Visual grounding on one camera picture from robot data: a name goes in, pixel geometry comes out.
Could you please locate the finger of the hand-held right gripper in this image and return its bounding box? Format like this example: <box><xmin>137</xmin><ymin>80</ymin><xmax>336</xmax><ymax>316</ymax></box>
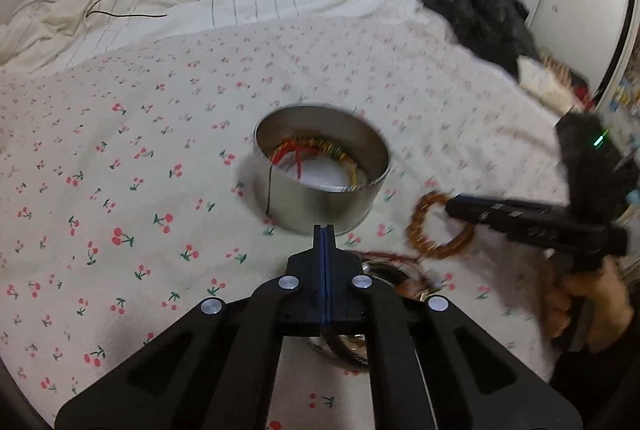
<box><xmin>444</xmin><ymin>193</ymin><xmax>571</xmax><ymax>223</ymax></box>
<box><xmin>477</xmin><ymin>216</ymin><xmax>628</xmax><ymax>258</ymax></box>

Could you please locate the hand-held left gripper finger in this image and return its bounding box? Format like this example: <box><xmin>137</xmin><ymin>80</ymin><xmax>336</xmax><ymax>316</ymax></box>
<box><xmin>325</xmin><ymin>224</ymin><xmax>584</xmax><ymax>430</ymax></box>
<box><xmin>54</xmin><ymin>224</ymin><xmax>327</xmax><ymax>430</ymax></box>

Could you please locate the round metal tin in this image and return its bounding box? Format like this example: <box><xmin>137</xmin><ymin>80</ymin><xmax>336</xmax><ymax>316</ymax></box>
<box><xmin>252</xmin><ymin>104</ymin><xmax>394</xmax><ymax>237</ymax></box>

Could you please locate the brown bead bracelet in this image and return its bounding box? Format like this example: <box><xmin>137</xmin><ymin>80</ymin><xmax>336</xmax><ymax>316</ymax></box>
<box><xmin>406</xmin><ymin>190</ymin><xmax>475</xmax><ymax>260</ymax></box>

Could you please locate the person's right hand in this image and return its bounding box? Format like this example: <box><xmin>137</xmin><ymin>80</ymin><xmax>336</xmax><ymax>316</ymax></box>
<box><xmin>545</xmin><ymin>257</ymin><xmax>636</xmax><ymax>354</ymax></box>

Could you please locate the cream paper box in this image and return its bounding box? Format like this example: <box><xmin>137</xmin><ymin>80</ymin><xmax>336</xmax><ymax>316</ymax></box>
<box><xmin>516</xmin><ymin>54</ymin><xmax>592</xmax><ymax>117</ymax></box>

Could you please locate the black garment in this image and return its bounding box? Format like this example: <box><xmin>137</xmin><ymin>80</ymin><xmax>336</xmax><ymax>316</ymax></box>
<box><xmin>419</xmin><ymin>0</ymin><xmax>542</xmax><ymax>77</ymax></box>

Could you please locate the cherry print bed sheet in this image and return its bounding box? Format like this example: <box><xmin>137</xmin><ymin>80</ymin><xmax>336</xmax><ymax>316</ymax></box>
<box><xmin>0</xmin><ymin>26</ymin><xmax>572</xmax><ymax>430</ymax></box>

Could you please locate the white striped duvet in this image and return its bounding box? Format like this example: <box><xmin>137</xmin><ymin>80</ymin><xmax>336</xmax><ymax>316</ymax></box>
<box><xmin>0</xmin><ymin>0</ymin><xmax>453</xmax><ymax>78</ymax></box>

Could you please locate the red and gold string bracelet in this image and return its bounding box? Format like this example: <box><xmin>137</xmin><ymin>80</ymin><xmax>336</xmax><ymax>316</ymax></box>
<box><xmin>269</xmin><ymin>136</ymin><xmax>359</xmax><ymax>192</ymax></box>

